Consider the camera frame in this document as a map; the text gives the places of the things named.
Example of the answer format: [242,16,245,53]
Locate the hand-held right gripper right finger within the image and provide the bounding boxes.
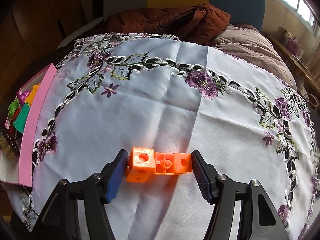
[191,150,292,240]

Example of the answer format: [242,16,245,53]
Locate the beige pink duvet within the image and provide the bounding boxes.
[211,24,297,90]

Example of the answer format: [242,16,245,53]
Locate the magenta round plastic piece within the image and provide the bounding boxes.
[16,91,32,103]

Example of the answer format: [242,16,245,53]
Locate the brown pin massage brush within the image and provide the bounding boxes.
[0,127,22,159]

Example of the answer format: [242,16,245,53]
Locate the green plug-in device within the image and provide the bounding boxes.
[8,97,22,117]

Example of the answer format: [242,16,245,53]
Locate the purple gift box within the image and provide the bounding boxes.
[282,30,304,55]

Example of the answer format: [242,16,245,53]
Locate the pink shallow cardboard box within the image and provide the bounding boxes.
[0,63,58,187]

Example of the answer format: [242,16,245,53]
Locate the green plastic stamp toy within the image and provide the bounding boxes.
[13,104,32,133]

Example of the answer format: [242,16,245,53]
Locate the orange yellow plastic clip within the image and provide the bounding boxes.
[24,84,41,105]

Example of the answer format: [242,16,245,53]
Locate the white floral embroidered tablecloth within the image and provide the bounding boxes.
[17,32,314,233]

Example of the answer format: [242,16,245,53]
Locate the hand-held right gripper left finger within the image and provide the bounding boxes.
[35,149,129,240]

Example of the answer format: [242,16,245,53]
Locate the orange linked plastic cubes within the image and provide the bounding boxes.
[126,147,193,183]

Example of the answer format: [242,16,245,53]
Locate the rust brown quilted jacket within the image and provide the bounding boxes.
[104,4,231,47]

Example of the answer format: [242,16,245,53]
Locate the white chair armrest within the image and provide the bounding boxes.
[57,17,104,49]

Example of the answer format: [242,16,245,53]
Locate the wooden side desk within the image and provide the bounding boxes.
[265,31,320,98]

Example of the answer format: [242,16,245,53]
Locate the red metal cylinder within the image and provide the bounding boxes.
[7,122,22,136]

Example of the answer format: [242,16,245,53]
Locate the brown wooden wardrobe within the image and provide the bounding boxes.
[0,0,105,85]

